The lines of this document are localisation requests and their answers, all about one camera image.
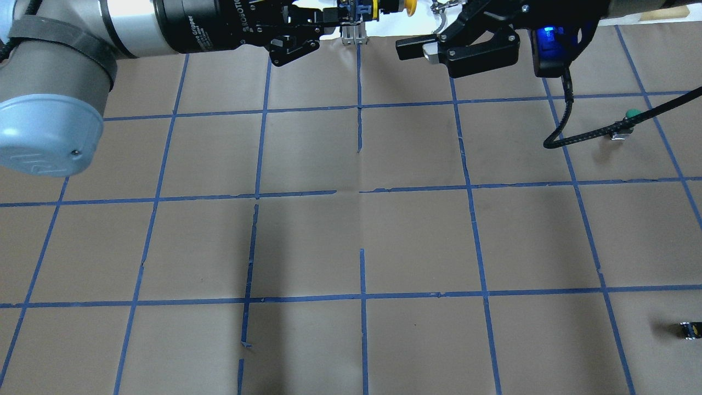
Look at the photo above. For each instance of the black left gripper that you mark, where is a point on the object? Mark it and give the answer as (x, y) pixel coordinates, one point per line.
(205, 24)

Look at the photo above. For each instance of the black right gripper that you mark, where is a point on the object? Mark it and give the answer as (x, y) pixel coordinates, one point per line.
(476, 50)

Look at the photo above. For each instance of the yellow push button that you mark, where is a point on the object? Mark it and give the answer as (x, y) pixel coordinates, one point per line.
(356, 12)

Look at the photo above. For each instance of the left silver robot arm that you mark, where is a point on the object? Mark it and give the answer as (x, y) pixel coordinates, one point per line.
(59, 62)

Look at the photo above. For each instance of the green push button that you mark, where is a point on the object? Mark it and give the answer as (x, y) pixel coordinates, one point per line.
(625, 128)

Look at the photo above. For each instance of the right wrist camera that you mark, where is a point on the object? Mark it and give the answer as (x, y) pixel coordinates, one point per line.
(554, 48)

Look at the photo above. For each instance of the aluminium frame post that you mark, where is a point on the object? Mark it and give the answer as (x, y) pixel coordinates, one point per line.
(354, 35)

